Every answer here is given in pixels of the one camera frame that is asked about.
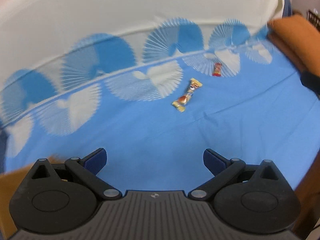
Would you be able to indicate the yellow wrapped candy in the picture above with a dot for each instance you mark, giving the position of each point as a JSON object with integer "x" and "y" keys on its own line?
{"x": 182, "y": 101}

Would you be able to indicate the blue white patterned sofa cover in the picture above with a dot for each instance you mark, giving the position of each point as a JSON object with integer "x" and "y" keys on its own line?
{"x": 77, "y": 75}

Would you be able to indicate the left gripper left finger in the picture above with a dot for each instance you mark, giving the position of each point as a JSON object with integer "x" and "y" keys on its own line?
{"x": 84, "y": 171}

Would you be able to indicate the brown cardboard box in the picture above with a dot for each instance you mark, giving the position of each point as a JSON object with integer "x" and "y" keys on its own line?
{"x": 9, "y": 183}

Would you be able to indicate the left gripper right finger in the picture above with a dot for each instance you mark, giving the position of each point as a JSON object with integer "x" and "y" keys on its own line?
{"x": 225, "y": 173}

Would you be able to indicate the small red wrapped candy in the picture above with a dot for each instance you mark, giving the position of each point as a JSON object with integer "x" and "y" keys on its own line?
{"x": 217, "y": 69}

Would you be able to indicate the orange cushion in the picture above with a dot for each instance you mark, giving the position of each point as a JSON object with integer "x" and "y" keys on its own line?
{"x": 298, "y": 40}

